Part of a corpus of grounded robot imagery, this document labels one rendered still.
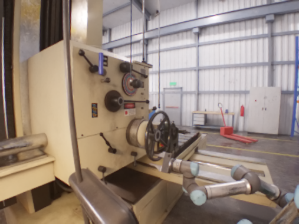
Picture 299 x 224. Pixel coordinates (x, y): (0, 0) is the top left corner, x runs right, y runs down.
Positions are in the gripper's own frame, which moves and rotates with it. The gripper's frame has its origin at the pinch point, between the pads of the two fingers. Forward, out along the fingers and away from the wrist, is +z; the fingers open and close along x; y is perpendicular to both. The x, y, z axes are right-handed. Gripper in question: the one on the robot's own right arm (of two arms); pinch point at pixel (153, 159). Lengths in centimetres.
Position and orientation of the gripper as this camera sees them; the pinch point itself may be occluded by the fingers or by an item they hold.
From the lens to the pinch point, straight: 110.8
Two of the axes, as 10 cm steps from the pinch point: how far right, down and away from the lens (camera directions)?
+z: -8.5, -0.5, 5.3
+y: -4.7, -3.9, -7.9
